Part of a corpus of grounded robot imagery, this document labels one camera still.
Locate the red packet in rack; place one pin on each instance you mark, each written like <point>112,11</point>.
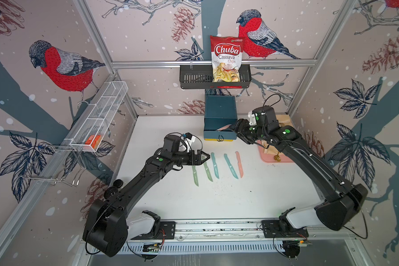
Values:
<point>93,140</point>

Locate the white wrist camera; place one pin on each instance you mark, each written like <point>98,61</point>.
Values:
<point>189,139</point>
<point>252,118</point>

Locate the gold spoon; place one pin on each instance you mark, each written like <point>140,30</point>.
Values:
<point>277,157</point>

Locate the black capped jar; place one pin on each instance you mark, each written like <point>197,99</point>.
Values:
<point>113,189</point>

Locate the black wire basket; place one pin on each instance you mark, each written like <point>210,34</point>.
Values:
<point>202,77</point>

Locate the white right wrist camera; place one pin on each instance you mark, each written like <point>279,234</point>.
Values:
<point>252,118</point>

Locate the aluminium frame post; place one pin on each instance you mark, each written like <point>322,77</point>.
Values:
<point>97,38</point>

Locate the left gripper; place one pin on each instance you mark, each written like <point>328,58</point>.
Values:
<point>198,161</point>

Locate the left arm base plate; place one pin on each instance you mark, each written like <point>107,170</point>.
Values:
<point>161,230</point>

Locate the teal knife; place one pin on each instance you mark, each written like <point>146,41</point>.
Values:
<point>215,167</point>

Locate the pink tray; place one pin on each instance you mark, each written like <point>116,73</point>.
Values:
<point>270,158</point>

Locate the light green knife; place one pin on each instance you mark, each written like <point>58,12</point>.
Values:
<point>194,172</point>

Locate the yellow drawer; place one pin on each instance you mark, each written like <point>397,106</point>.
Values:
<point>219,140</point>

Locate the turquoise knife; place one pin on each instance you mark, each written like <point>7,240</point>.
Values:
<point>230,166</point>

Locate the teal drawer cabinet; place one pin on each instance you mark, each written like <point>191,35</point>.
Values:
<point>220,107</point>

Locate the aluminium rail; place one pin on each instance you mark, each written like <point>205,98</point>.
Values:
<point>208,230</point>

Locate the teal top drawer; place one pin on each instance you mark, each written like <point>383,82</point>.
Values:
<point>219,133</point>

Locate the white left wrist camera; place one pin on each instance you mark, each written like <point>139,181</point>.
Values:
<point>189,139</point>

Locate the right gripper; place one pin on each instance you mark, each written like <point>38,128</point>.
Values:
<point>240,128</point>

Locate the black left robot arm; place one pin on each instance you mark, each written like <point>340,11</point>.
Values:
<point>109,227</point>

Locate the salmon pink knife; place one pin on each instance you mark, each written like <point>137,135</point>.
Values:
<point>224,127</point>

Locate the Chuba cassava chips bag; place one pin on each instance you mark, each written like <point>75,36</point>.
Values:
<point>226,56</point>

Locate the wire hook rack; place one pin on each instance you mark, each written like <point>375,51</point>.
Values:
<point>56,165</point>

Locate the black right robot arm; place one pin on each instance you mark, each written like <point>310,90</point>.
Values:
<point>341,200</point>

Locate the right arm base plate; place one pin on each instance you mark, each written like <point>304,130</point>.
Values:
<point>275,228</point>

